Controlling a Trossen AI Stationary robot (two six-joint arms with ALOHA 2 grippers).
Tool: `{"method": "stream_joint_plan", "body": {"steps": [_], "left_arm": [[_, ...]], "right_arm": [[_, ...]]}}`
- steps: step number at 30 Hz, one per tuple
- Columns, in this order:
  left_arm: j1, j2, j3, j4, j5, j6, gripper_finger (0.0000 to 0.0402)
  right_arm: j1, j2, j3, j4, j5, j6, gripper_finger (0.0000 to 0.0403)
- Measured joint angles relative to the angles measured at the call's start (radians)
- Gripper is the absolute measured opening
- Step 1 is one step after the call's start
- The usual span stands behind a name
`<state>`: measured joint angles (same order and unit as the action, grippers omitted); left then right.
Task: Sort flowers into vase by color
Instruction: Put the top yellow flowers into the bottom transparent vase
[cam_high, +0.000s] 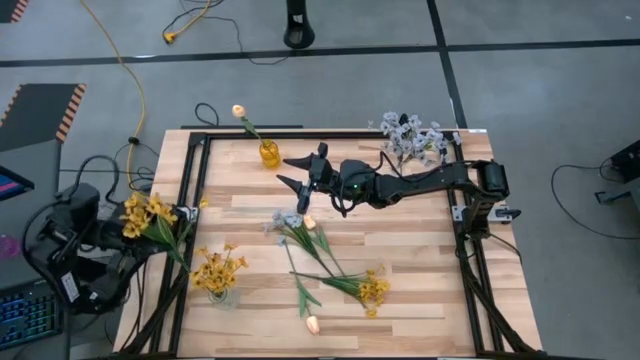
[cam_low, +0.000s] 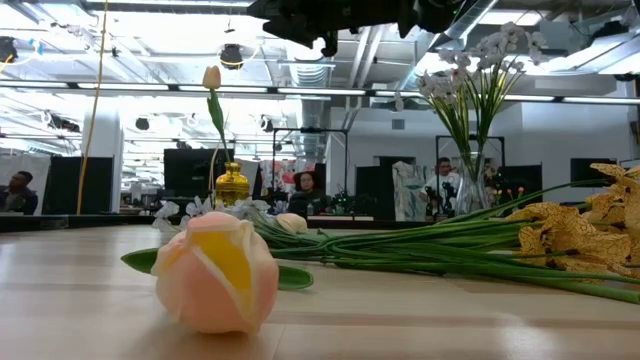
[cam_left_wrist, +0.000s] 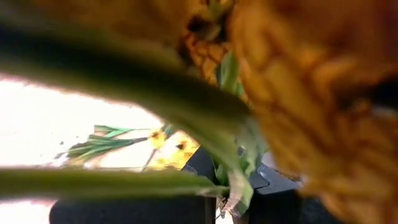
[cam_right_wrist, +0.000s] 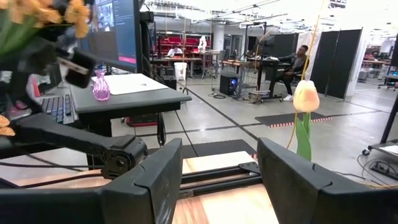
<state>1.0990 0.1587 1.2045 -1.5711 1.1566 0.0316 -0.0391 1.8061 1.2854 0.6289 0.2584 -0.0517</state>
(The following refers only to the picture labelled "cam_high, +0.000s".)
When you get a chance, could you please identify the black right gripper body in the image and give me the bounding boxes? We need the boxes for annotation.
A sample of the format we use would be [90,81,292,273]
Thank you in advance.
[298,142,380,215]

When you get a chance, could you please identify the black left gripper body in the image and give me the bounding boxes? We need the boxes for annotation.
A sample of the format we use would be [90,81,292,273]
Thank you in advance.
[109,232,164,266]

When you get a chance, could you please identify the amber glass bottle vase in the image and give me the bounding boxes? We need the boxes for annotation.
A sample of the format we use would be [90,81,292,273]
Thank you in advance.
[258,139,282,170]

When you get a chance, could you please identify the white artificial flower bunch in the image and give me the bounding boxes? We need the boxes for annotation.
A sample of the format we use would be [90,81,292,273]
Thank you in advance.
[367,110,424,169]
[414,119,464,169]
[263,209,336,279]

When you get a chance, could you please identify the peach artificial tulip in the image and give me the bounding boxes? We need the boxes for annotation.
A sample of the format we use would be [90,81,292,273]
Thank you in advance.
[303,214,347,277]
[231,103,269,149]
[282,239,324,336]

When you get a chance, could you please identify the tall clear glass vase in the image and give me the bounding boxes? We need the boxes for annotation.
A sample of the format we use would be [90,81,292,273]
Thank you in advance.
[391,149,412,176]

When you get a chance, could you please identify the short clear glass vase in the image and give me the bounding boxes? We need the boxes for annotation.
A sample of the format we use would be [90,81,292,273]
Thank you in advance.
[208,289,241,311]

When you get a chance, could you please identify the black flat bar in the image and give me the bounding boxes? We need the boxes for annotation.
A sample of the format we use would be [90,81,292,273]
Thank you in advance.
[179,124,304,130]

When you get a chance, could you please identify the pink round object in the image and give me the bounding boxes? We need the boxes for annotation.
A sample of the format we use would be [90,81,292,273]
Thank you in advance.
[0,234,23,261]

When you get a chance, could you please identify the backlit keyboard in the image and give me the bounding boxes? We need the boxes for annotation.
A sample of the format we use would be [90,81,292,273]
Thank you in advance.
[0,287,64,351]

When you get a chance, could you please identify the dark computer monitor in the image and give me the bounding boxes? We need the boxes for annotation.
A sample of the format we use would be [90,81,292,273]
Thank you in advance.
[0,164,35,204]

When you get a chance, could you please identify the black mat orange striped edges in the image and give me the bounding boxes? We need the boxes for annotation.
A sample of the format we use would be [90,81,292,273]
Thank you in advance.
[0,83,87,154]
[0,0,31,25]

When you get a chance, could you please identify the grey metal stand foot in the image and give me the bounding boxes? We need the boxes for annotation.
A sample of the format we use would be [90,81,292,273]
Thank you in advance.
[594,174,640,204]

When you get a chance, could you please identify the black equipment box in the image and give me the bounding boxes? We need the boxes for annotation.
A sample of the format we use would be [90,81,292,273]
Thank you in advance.
[608,138,640,184]

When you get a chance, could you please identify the black metal table frame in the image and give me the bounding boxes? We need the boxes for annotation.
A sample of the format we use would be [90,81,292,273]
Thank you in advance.
[113,130,544,360]

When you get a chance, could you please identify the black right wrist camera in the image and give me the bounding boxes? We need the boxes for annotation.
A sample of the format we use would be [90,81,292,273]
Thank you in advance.
[341,158,377,182]

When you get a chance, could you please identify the black cable loop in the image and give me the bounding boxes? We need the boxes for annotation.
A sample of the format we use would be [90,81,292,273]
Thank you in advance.
[193,102,220,129]

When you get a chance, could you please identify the black ribbed camera stand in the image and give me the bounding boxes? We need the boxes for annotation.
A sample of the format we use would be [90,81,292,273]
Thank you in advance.
[282,0,316,50]

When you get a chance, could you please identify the black floor cable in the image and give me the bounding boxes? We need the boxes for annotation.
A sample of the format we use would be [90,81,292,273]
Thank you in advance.
[551,162,640,241]
[163,0,291,66]

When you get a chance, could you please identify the thick yellow cable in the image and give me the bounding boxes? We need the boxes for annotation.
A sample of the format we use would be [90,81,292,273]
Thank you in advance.
[78,0,151,199]

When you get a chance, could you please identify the thin yellow plug cord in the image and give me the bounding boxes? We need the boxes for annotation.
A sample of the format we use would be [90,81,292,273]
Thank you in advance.
[161,0,214,45]

